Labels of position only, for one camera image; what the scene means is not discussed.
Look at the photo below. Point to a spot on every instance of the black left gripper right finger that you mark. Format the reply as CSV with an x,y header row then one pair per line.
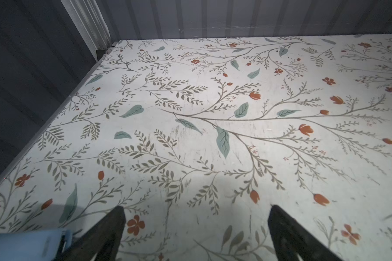
x,y
292,242

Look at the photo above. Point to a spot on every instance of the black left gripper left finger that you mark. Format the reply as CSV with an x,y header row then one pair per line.
x,y
101,242

